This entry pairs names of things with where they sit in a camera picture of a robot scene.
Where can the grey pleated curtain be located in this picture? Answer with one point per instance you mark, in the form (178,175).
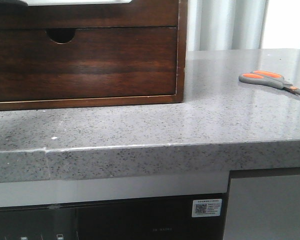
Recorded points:
(215,25)

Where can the grey cabinet door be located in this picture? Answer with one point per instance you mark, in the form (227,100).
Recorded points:
(263,208)

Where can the white QR code sticker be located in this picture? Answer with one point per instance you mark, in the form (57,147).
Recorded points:
(206,208)

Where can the cream plastic storage box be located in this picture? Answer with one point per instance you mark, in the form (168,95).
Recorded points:
(74,2)

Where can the grey orange handled scissors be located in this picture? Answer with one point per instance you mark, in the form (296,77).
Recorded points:
(270,79)

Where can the dark wooden drawer cabinet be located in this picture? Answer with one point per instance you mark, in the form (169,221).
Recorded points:
(61,21)

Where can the black built-in appliance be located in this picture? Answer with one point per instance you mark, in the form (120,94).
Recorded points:
(150,218)

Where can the dark wooden drawer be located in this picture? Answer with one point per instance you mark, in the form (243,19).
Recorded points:
(97,62)

